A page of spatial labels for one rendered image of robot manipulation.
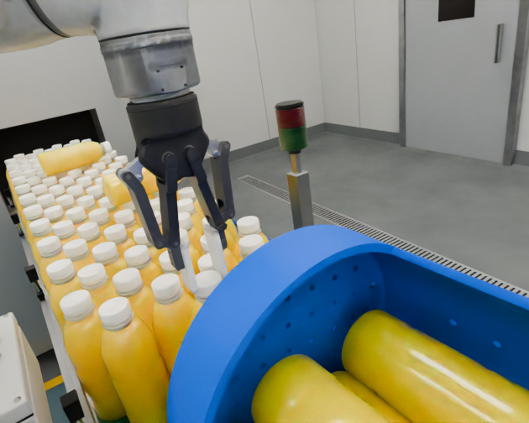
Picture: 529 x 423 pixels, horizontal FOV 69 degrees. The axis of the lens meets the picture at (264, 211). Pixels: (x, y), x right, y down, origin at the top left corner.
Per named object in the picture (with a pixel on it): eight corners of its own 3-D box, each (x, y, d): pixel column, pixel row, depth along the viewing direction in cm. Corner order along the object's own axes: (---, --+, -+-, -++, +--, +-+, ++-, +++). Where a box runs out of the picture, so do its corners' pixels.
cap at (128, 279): (111, 291, 58) (107, 281, 57) (131, 277, 60) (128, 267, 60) (128, 297, 56) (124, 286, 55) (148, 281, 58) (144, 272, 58)
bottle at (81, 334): (141, 410, 60) (102, 315, 52) (93, 427, 58) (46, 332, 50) (141, 377, 66) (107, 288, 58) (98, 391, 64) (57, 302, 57)
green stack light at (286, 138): (292, 153, 83) (290, 130, 81) (274, 148, 88) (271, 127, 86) (314, 144, 86) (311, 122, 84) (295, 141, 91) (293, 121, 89)
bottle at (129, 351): (163, 438, 55) (123, 338, 47) (122, 430, 57) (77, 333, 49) (185, 396, 61) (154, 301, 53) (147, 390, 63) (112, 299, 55)
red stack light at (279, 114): (289, 130, 81) (287, 111, 80) (271, 127, 86) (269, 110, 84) (311, 122, 84) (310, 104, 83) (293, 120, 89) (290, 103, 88)
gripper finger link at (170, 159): (178, 153, 41) (165, 154, 41) (183, 249, 45) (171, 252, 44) (164, 148, 44) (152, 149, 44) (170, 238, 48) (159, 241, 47)
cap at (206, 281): (195, 304, 49) (191, 292, 48) (194, 286, 53) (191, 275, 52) (225, 296, 49) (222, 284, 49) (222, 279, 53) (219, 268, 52)
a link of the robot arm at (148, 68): (206, 26, 37) (218, 89, 39) (170, 35, 44) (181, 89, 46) (112, 38, 33) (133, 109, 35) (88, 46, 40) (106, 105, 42)
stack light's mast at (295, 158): (295, 179, 86) (286, 107, 79) (278, 174, 91) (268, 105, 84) (316, 170, 89) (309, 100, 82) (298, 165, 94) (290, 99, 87)
